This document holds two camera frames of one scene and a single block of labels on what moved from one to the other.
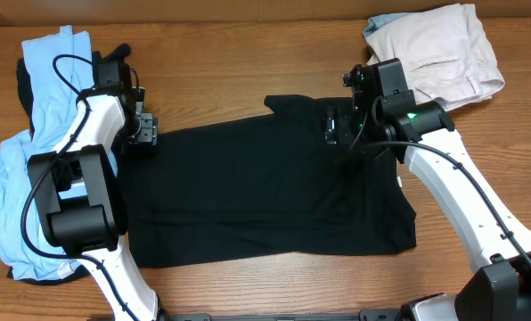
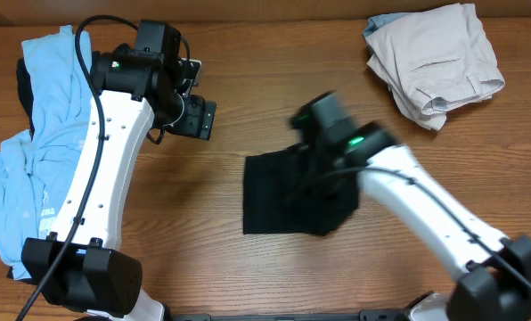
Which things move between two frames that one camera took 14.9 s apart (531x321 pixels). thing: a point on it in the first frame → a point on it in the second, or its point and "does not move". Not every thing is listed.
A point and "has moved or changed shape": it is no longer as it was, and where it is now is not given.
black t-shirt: (261, 185) has moved or changed shape
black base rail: (371, 315) does not move
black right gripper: (337, 126) → (299, 179)
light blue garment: (59, 69) does not move
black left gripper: (149, 130) → (199, 119)
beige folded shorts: (445, 55) does not move
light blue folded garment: (376, 21) does not move
